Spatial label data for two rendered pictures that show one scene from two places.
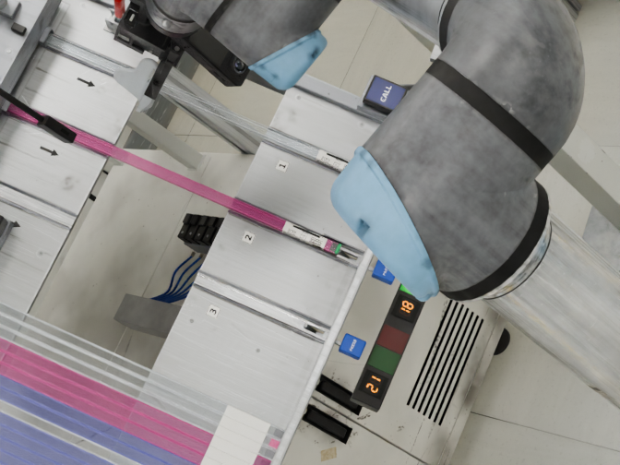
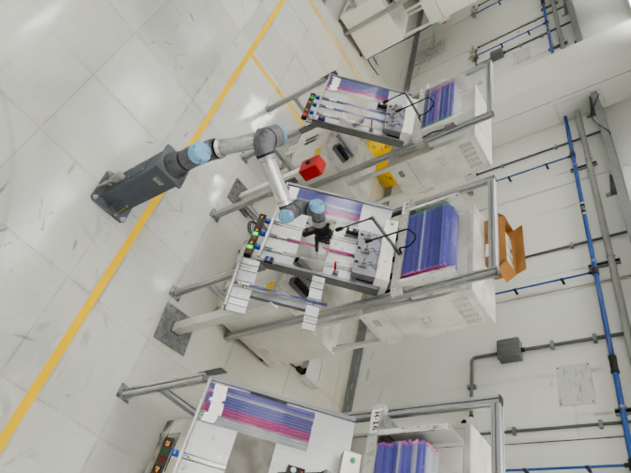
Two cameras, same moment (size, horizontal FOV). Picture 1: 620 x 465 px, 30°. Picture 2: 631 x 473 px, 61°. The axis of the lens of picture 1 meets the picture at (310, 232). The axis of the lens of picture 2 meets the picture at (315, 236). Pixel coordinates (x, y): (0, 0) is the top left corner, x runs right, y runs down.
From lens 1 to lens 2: 2.68 m
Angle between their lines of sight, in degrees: 58
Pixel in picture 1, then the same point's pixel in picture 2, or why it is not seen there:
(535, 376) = (206, 297)
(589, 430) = (194, 275)
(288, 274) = (284, 232)
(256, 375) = not seen: hidden behind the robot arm
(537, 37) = (263, 134)
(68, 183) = (335, 243)
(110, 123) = (330, 255)
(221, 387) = not seen: hidden behind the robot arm
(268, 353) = not seen: hidden behind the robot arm
